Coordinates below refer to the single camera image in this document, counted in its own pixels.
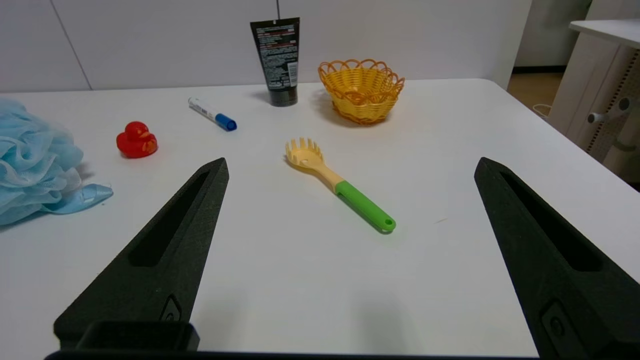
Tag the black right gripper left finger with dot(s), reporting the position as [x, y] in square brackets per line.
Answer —
[165, 260]

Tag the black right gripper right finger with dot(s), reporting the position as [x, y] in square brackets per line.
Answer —
[550, 260]

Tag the light blue mesh bath loofah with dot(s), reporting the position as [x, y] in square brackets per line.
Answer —
[30, 160]

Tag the yellow woven basket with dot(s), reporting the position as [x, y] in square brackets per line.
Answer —
[361, 97]

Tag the red rubber duck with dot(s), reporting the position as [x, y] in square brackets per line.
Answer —
[136, 142]

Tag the white marker with blue cap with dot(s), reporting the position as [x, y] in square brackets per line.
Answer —
[212, 114]

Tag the white desk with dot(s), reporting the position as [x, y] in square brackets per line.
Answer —
[590, 75]

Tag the black cosmetic tube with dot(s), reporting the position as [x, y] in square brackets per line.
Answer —
[277, 55]

